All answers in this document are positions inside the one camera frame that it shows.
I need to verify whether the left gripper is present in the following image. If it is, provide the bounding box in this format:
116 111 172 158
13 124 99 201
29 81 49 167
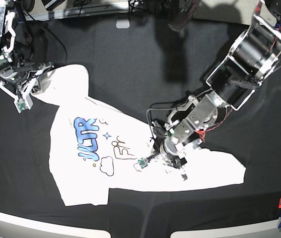
151 119 205 181

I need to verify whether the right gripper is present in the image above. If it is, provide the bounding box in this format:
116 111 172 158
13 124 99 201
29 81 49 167
0 61 54 98

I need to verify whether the white printed t-shirt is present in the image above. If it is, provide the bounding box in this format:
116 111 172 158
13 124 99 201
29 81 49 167
34 64 246 206

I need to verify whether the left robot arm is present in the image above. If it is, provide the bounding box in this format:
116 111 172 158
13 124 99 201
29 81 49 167
137 0 281 179

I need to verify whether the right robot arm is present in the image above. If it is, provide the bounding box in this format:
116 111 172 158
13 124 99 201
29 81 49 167
0 0 53 97

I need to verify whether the black table cloth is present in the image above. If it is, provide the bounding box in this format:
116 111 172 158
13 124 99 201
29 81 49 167
0 16 281 238

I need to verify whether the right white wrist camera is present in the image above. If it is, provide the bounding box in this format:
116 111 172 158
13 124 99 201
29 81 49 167
0 78 38 113

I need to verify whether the grey camera mount base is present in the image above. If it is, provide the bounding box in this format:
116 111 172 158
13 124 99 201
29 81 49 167
116 15 130 29

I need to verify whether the black red cable bundle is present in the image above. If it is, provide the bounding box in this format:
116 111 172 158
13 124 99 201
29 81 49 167
166 0 199 32

